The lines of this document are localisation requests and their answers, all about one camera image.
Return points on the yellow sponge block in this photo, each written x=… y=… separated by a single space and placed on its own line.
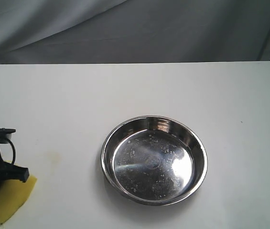
x=13 y=194

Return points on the round stainless steel dish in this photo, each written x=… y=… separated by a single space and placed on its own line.
x=154 y=160

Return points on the grey backdrop cloth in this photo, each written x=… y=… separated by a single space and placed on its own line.
x=133 y=31

